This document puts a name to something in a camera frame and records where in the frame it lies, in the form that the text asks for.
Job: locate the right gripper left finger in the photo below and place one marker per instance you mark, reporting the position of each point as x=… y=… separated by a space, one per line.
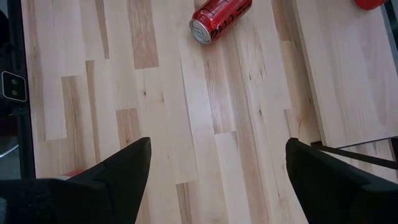
x=105 y=193

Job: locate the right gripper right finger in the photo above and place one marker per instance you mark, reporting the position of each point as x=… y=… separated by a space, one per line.
x=342 y=193

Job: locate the red Coca-Cola Zero can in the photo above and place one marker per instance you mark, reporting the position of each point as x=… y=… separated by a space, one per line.
x=217 y=18
x=370 y=3

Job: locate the silver and red soda can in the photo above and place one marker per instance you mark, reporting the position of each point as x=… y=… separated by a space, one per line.
x=74 y=173

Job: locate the black metal table frame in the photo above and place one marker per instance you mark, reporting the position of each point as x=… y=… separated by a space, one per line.
x=26 y=140

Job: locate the black table-level camera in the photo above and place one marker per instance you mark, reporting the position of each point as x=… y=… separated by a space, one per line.
x=14 y=87

